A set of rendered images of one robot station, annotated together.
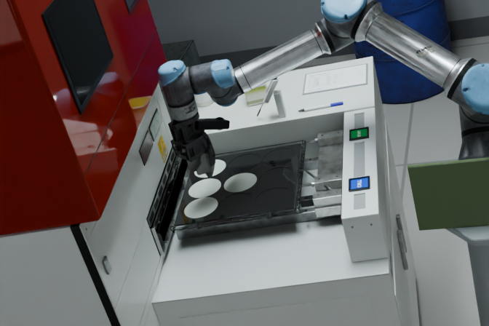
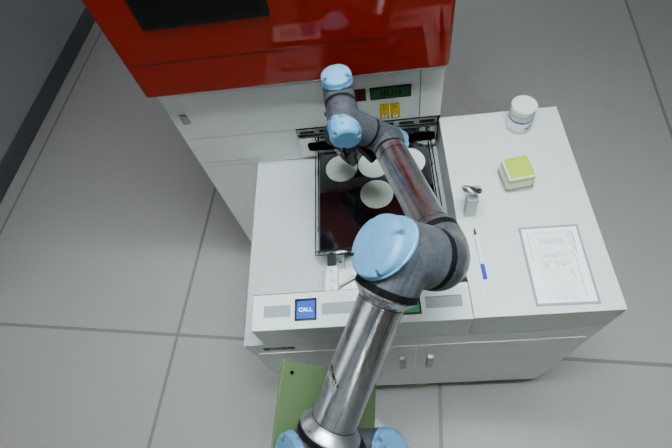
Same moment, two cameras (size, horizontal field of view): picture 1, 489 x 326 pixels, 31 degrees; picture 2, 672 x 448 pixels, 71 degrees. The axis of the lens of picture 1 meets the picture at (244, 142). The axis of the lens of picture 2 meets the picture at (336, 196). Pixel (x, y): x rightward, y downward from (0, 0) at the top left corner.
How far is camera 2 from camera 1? 2.15 m
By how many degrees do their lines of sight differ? 64
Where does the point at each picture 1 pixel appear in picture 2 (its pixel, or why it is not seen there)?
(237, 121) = (465, 167)
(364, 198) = (283, 316)
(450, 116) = not seen: outside the picture
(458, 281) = (531, 423)
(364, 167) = (340, 312)
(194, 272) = (287, 184)
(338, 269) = not seen: hidden behind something
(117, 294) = (195, 137)
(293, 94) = (522, 217)
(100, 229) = (188, 101)
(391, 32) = (350, 326)
